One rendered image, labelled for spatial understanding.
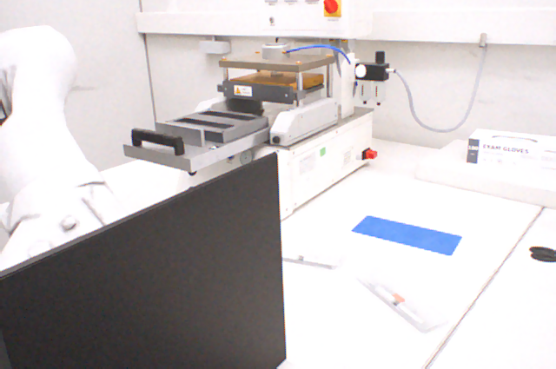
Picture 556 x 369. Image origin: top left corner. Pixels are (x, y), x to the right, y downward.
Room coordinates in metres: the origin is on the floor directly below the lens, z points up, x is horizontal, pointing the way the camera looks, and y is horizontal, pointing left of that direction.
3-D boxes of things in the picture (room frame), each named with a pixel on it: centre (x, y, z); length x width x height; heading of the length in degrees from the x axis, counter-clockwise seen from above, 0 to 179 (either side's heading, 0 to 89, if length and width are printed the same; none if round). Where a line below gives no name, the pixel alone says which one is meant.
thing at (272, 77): (1.35, -0.02, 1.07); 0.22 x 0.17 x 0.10; 53
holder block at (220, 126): (1.15, 0.14, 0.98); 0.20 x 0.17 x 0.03; 53
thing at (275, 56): (1.37, -0.05, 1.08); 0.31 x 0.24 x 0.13; 53
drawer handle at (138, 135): (1.00, 0.26, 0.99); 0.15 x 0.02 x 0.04; 53
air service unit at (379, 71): (1.33, -0.27, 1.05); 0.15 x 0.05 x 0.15; 53
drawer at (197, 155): (1.11, 0.17, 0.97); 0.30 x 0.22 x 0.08; 143
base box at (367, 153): (1.34, -0.02, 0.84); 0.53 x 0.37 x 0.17; 143
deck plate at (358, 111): (1.39, -0.03, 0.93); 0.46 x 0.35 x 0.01; 143
